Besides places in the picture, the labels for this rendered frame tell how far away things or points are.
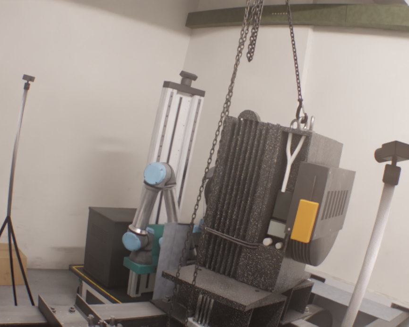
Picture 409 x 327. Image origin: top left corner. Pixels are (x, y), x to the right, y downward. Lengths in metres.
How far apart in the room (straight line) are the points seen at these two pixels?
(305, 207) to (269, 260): 0.33
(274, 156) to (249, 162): 0.14
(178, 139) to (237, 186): 1.02
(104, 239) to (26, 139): 1.17
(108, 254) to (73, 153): 1.16
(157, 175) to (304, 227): 0.97
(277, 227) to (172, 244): 0.59
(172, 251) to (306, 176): 0.85
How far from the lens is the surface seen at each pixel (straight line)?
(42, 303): 1.74
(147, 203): 2.40
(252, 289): 1.88
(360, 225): 2.90
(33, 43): 3.54
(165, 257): 2.18
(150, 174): 2.35
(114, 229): 2.84
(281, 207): 1.86
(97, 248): 3.01
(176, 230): 2.18
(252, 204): 1.90
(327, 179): 1.67
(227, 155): 1.97
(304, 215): 1.67
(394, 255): 2.80
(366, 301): 2.79
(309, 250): 1.77
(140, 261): 2.61
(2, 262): 3.38
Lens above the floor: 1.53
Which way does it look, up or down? 3 degrees down
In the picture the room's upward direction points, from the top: 12 degrees clockwise
